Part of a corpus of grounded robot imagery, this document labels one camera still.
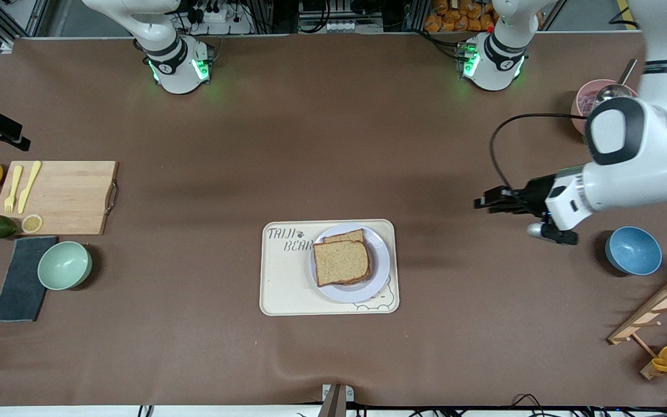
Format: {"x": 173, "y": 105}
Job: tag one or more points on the lemon slice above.
{"x": 32, "y": 223}

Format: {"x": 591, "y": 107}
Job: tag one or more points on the pink bowl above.
{"x": 578, "y": 107}

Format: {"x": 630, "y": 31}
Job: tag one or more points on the pale yellow plastic knife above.
{"x": 29, "y": 185}

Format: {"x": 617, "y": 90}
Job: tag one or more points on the cream bear print tray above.
{"x": 287, "y": 289}

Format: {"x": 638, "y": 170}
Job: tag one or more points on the dark grey cloth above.
{"x": 18, "y": 289}

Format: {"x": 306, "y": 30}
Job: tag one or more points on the aluminium frame post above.
{"x": 15, "y": 23}

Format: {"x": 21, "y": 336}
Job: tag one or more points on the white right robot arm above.
{"x": 177, "y": 69}

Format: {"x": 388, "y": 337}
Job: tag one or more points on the brown toast bread slice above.
{"x": 339, "y": 263}
{"x": 345, "y": 236}

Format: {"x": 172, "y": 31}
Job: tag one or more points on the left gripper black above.
{"x": 533, "y": 193}

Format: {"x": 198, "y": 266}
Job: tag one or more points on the wooden peg rack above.
{"x": 658, "y": 307}

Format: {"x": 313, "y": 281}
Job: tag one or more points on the wooden cutting board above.
{"x": 67, "y": 197}

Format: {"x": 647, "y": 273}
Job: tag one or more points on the pile of orange pastries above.
{"x": 461, "y": 17}

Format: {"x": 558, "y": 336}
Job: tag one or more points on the mint green bowl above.
{"x": 64, "y": 265}

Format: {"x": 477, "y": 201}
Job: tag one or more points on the blue bowl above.
{"x": 633, "y": 250}

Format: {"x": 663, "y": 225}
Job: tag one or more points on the metal ladle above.
{"x": 614, "y": 91}

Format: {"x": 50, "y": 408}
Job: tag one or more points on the pale yellow plastic fork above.
{"x": 14, "y": 186}

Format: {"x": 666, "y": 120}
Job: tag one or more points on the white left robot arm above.
{"x": 629, "y": 174}

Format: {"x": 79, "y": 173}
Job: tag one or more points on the round white plate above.
{"x": 356, "y": 293}

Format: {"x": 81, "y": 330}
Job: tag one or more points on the white power strip with plugs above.
{"x": 217, "y": 17}

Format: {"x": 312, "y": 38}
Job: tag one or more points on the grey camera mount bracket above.
{"x": 336, "y": 402}

